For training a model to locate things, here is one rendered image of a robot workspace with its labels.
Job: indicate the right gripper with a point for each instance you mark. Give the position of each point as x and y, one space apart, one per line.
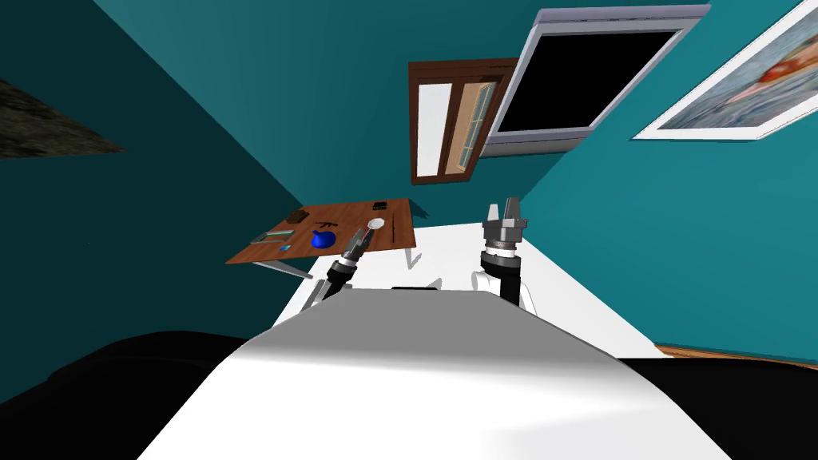
505 229

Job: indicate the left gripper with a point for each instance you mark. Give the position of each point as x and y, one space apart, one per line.
354 247

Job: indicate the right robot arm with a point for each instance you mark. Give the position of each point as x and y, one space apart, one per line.
510 281

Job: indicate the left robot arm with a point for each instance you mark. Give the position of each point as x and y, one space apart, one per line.
96 396

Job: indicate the white round plate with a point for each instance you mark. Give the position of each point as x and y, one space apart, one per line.
376 223

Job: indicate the brown wooden table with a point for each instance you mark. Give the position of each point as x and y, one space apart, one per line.
348 211

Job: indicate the thin dark stick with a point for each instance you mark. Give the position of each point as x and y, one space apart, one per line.
393 227

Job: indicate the small black box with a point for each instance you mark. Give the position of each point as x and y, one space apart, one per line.
380 206

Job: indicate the small black toy gun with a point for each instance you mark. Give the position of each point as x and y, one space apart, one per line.
326 224

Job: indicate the blue teapot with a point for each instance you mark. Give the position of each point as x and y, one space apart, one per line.
323 240

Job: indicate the dark brown flat object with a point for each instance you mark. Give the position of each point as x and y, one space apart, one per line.
296 217

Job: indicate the grey green book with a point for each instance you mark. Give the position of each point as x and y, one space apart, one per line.
273 236

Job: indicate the brown framed window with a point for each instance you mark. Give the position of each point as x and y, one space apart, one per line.
447 121

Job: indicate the grey framed black television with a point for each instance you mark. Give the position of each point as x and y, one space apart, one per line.
581 83

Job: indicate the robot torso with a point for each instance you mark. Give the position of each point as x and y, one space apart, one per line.
422 383

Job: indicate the white framed painting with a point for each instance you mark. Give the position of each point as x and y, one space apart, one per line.
748 83

